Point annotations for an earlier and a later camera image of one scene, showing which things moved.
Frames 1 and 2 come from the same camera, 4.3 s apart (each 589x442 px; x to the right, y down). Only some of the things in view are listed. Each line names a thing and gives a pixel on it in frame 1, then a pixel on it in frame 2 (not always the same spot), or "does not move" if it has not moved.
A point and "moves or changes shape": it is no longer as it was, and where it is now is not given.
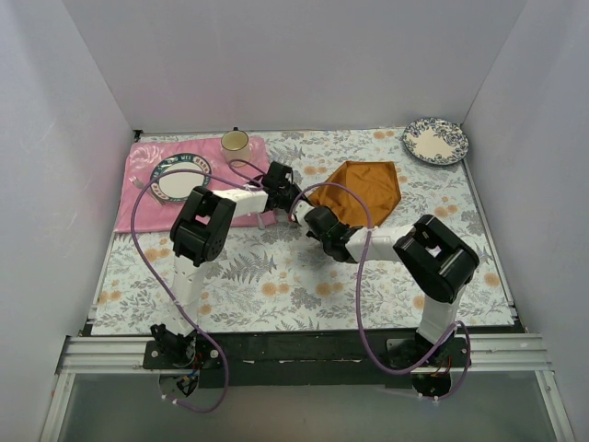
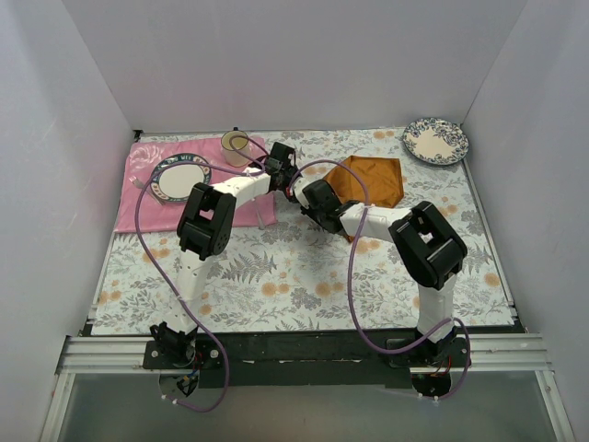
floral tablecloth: x=277 y=283 does not move
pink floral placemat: x=141 y=211 does not move
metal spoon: x=261 y=224 does not move
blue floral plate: x=435 y=141 does not move
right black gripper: x=316 y=227 to x=311 y=212
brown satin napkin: x=375 y=182 moves or changes shape
